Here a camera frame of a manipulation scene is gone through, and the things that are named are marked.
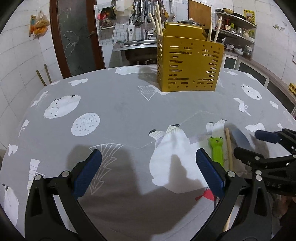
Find wooden chopstick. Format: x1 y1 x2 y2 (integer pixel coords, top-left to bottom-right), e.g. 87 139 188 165
156 4 163 36
149 13 160 35
207 21 212 42
213 16 222 43
223 128 234 231
155 9 161 36

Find green frog handle utensil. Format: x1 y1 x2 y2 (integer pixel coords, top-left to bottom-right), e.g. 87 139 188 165
209 137 224 166

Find person right hand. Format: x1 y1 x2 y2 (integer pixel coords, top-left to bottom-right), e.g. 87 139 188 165
272 194 295 218

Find yellow egg tray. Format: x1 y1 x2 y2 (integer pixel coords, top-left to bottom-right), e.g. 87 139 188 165
288 83 296 95

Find grey animal print tablecloth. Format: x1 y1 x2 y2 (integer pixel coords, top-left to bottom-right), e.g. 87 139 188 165
1 66 295 240

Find yellow perforated utensil holder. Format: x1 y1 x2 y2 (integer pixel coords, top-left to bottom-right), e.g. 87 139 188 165
157 22 224 92

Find steel cooking pot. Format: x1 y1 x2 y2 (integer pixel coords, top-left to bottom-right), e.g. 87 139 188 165
177 18 204 27

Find rectangular wooden cutting board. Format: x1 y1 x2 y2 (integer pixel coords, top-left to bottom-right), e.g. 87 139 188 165
188 1 212 25

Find steel sink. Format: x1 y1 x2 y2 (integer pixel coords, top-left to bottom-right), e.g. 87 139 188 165
113 40 157 52

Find hanging utensil rack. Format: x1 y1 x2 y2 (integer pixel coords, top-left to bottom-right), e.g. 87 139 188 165
129 1 170 26

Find white soap bottle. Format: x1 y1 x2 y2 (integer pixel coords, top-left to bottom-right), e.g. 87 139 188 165
127 22 136 42

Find dark wooden glass door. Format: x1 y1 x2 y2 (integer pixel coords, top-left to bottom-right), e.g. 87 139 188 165
49 0 105 78

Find white wall switch box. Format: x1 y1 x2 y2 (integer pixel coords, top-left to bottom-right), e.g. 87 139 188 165
292 51 296 64

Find corner wall shelf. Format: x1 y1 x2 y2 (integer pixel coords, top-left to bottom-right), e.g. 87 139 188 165
215 9 256 59

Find yellow wall poster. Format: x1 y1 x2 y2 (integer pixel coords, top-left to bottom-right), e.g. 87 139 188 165
243 9 255 25

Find wooden sticks by wall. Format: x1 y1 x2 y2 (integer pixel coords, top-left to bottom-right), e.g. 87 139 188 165
36 64 53 87

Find orange plastic bag on wall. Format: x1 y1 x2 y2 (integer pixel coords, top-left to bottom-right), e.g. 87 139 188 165
29 11 50 39

